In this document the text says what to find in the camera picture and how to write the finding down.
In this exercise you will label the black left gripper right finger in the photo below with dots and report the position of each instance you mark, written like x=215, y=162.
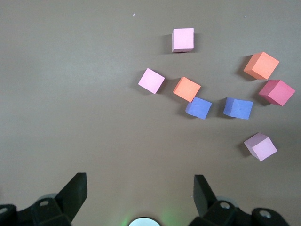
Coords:
x=211, y=209

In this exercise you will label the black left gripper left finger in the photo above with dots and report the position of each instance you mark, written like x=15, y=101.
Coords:
x=65, y=207

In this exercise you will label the pink foam cube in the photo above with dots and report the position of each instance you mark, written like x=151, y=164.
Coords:
x=151, y=80
x=260, y=146
x=183, y=40

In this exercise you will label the purple foam cube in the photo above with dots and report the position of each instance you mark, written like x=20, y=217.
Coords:
x=238, y=108
x=198, y=108

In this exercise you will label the red foam cube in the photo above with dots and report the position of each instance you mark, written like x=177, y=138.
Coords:
x=276, y=92

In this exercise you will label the brown table cover sheet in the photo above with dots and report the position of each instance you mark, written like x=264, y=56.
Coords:
x=70, y=94

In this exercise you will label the orange foam cube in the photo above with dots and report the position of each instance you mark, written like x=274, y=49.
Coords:
x=261, y=65
x=186, y=89

